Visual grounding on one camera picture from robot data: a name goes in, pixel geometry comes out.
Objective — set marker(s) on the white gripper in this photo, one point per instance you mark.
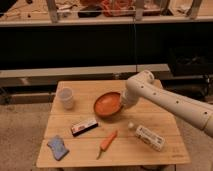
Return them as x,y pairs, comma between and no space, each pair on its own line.
128,99

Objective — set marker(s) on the orange ceramic bowl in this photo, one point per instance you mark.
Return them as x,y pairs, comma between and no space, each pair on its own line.
107,104

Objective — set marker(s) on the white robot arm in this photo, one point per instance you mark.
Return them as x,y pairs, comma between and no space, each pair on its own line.
194,112

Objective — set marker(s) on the wooden folding table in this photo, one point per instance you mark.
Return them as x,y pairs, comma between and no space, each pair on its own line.
111,143

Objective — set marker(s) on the white plastic bottle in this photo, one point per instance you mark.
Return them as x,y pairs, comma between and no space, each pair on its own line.
147,136

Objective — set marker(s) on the orange toy carrot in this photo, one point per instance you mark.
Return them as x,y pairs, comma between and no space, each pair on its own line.
106,143

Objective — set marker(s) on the clear plastic cup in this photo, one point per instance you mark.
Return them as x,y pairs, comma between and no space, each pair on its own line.
65,96

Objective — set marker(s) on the black white eraser box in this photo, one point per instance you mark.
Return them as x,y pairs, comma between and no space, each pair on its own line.
84,126

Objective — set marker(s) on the red object on shelf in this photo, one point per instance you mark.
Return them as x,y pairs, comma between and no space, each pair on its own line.
117,8

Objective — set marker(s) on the blue sponge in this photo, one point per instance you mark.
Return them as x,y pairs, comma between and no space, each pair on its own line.
56,144

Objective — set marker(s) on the long metal bench shelf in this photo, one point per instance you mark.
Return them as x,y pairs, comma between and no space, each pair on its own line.
51,76

